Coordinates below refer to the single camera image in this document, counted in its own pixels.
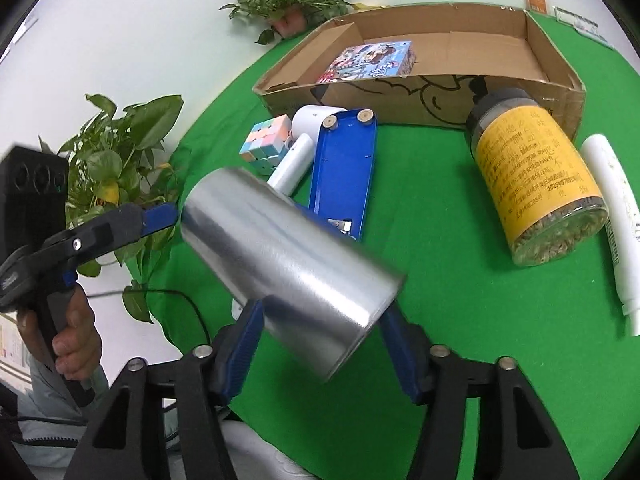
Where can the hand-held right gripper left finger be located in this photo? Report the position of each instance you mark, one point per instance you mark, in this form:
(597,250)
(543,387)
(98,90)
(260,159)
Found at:
(247,330)

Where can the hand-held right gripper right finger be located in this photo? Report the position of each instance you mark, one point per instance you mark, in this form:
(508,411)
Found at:
(400,340)

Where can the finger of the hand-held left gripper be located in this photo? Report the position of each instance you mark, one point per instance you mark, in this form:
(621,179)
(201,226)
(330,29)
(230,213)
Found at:
(155,217)

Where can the silver metal can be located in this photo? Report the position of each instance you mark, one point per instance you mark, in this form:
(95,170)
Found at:
(290,260)

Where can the white handheld appliance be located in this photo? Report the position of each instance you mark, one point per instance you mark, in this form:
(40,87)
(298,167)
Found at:
(295,160)

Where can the blue stapler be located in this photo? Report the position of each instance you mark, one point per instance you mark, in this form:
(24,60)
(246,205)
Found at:
(345,170)

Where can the yellow label jar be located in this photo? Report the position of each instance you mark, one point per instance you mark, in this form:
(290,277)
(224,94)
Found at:
(535,175)

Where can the cardboard box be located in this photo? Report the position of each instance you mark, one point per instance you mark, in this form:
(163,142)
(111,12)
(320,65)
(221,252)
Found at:
(450,50)

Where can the person's left forearm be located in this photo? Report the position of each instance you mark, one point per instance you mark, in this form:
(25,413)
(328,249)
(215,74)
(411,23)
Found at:
(45,400)

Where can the person's left hand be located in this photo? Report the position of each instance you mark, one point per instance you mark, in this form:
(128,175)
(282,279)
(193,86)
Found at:
(80,340)

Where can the green table cloth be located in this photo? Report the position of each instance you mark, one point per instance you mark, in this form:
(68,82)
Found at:
(450,310)

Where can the large leaf green plant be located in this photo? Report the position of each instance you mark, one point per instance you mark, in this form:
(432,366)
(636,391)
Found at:
(125,145)

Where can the pastel puzzle cube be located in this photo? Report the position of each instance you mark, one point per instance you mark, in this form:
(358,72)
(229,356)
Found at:
(262,142)

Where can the white tube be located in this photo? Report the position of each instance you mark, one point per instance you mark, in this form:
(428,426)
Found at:
(612,195)

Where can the white card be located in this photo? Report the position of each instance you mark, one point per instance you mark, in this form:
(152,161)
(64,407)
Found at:
(582,25)

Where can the orange card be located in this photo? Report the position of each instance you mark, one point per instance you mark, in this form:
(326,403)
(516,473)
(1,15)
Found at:
(538,0)

